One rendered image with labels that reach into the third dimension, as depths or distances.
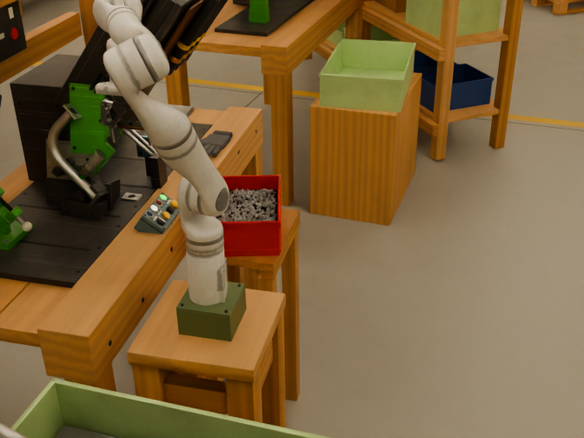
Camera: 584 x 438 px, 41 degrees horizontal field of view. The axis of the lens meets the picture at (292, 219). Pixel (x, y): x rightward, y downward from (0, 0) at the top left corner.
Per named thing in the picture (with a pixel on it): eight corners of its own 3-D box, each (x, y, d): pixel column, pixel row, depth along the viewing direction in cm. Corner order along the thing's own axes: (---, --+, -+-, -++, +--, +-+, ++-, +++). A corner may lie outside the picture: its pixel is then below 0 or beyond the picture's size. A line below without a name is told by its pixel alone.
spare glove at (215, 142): (209, 134, 287) (208, 128, 286) (235, 137, 285) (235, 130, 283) (187, 156, 271) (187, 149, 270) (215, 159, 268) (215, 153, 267)
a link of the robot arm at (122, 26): (135, -6, 159) (97, 12, 159) (156, 37, 138) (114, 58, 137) (154, 33, 165) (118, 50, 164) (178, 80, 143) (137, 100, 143)
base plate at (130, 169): (213, 129, 297) (212, 123, 296) (76, 288, 204) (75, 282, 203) (112, 120, 306) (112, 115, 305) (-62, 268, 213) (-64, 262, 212)
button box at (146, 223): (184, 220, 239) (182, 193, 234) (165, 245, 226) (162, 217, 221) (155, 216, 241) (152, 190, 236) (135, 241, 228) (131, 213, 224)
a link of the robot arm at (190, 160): (179, 154, 156) (142, 144, 160) (220, 227, 177) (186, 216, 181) (201, 120, 160) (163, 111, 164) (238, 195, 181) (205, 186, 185)
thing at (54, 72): (118, 149, 277) (106, 56, 260) (78, 187, 251) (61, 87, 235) (72, 144, 281) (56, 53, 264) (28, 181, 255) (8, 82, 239)
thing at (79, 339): (263, 142, 317) (262, 108, 310) (96, 385, 191) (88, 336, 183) (230, 139, 320) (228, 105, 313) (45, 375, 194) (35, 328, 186)
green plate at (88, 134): (117, 151, 239) (117, 83, 234) (105, 155, 231) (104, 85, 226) (83, 148, 242) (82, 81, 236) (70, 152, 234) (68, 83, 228)
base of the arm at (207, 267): (228, 284, 196) (226, 227, 188) (223, 306, 188) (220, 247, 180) (192, 283, 197) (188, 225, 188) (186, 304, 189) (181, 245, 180)
